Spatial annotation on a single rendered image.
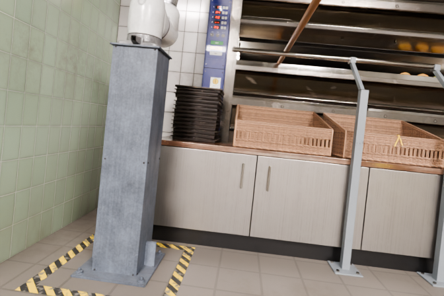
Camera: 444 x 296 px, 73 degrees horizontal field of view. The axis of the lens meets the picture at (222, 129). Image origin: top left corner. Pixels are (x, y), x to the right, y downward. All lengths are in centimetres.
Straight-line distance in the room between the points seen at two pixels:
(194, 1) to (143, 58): 113
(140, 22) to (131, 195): 75
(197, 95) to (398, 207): 128
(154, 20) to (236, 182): 92
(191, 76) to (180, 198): 94
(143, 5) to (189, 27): 93
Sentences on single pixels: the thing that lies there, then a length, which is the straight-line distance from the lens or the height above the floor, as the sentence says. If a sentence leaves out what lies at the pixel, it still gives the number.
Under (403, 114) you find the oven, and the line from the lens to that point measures 249.
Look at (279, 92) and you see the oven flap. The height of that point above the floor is 97.
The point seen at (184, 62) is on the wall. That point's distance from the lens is 229.
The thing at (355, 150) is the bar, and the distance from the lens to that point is 171.
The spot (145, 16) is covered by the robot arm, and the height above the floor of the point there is 113.
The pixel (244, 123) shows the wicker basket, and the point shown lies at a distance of 171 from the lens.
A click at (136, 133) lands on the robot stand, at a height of 62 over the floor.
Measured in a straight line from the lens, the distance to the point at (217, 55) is 223.
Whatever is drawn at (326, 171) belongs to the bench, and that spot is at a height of 50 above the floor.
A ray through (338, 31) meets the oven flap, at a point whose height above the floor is 140.
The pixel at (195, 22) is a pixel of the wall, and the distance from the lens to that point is 235.
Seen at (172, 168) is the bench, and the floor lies 43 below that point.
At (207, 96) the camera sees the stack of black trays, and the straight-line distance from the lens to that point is 182.
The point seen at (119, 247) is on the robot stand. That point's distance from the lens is 147.
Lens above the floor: 70
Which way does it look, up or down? 1 degrees down
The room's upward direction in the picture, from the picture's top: 6 degrees clockwise
